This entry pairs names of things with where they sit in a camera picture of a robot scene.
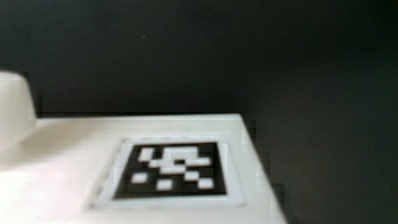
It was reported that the white drawer tray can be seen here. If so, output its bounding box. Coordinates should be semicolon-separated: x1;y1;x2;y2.
0;71;288;224

